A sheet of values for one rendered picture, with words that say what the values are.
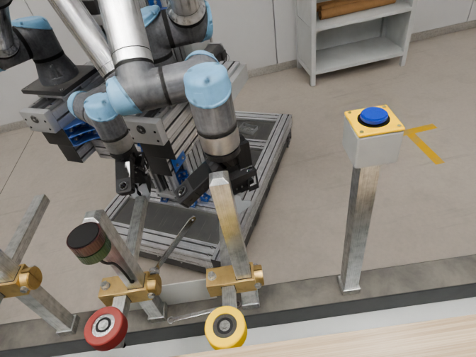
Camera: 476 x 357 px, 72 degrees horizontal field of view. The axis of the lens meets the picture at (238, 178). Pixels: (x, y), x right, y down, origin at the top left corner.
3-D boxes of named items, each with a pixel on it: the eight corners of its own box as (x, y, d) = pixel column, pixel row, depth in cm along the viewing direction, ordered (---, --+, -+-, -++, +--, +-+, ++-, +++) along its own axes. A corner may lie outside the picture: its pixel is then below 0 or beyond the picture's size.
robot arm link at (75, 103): (105, 103, 100) (125, 112, 94) (73, 122, 95) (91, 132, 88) (94, 79, 95) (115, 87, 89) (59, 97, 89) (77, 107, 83)
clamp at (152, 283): (110, 287, 83) (102, 277, 80) (162, 280, 82) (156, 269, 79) (105, 309, 79) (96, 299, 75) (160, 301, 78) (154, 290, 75)
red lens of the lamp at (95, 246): (77, 231, 61) (71, 224, 60) (108, 227, 61) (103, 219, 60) (68, 259, 57) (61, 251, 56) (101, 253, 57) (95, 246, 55)
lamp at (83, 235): (119, 283, 74) (72, 223, 60) (143, 280, 74) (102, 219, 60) (113, 309, 70) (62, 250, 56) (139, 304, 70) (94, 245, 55)
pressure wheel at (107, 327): (110, 329, 77) (88, 307, 70) (143, 325, 77) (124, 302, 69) (102, 367, 71) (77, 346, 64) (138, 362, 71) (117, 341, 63)
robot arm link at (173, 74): (161, 55, 66) (161, 78, 57) (215, 42, 66) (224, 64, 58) (171, 91, 71) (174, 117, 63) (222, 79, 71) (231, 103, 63)
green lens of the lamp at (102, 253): (83, 240, 63) (78, 233, 62) (114, 235, 63) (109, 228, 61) (74, 267, 59) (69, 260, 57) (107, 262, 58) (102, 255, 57)
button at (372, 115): (355, 117, 53) (356, 108, 52) (380, 113, 53) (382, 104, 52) (364, 131, 50) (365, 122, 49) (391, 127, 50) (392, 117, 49)
